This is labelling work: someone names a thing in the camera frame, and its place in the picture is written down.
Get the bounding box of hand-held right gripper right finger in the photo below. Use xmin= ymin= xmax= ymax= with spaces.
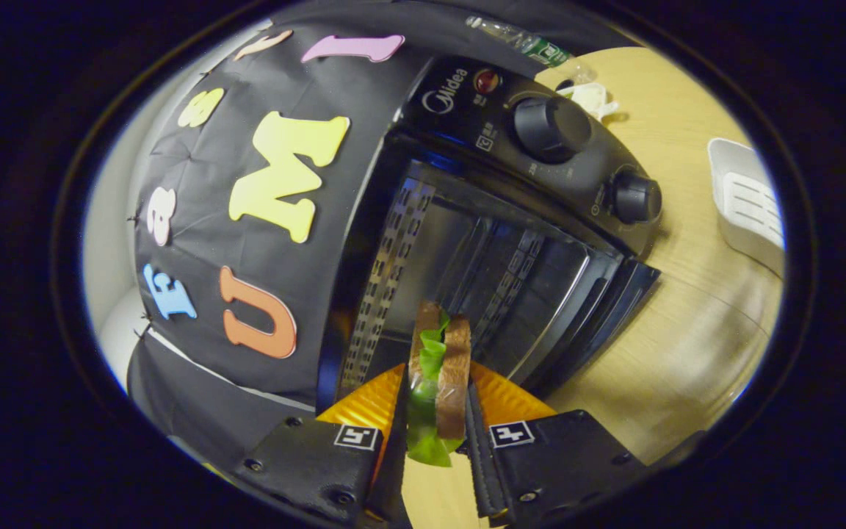
xmin=463 ymin=359 xmax=648 ymax=527

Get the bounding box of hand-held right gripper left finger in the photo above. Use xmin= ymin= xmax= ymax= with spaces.
xmin=235 ymin=363 xmax=413 ymax=527

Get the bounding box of lettuce sandwich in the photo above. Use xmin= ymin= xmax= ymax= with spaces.
xmin=404 ymin=299 xmax=474 ymax=469

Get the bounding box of black electric oven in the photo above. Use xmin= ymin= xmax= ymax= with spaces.
xmin=316 ymin=54 xmax=776 ymax=464

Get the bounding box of white plastic container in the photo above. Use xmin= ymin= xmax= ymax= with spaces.
xmin=706 ymin=137 xmax=788 ymax=279

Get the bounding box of small white dish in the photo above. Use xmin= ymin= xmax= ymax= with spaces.
xmin=554 ymin=80 xmax=621 ymax=123

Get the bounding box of clear plastic water bottle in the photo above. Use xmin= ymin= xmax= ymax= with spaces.
xmin=465 ymin=14 xmax=597 ymax=84

